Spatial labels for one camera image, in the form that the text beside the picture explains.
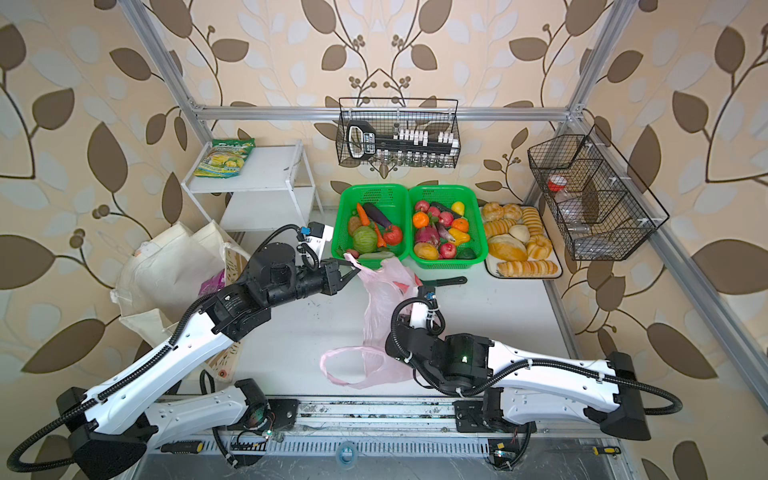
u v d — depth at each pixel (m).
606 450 0.69
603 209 0.73
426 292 0.60
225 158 0.85
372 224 1.09
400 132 0.81
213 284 0.87
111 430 0.39
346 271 0.63
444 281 1.00
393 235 1.02
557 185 0.81
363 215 1.14
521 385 0.44
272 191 0.81
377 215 1.15
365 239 1.01
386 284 0.68
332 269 0.56
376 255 1.02
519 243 1.03
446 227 1.07
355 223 1.09
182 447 0.68
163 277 0.80
